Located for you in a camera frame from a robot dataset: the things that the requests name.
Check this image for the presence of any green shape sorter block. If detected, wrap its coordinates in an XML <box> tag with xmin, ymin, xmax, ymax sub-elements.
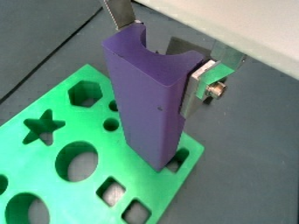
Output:
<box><xmin>0</xmin><ymin>66</ymin><xmax>205</xmax><ymax>224</ymax></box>

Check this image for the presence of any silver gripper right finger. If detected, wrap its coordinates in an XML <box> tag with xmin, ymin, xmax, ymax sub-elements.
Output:
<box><xmin>181</xmin><ymin>41</ymin><xmax>247</xmax><ymax>118</ymax></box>

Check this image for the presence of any purple arch block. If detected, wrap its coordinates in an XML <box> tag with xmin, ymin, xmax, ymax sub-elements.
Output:
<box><xmin>102</xmin><ymin>23</ymin><xmax>205</xmax><ymax>171</ymax></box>

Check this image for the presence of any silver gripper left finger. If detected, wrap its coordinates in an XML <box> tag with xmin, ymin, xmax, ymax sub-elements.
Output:
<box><xmin>103</xmin><ymin>0</ymin><xmax>141</xmax><ymax>31</ymax></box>

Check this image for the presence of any black curved fixture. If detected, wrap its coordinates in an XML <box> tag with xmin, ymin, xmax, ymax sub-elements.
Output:
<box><xmin>166</xmin><ymin>37</ymin><xmax>211</xmax><ymax>57</ymax></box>

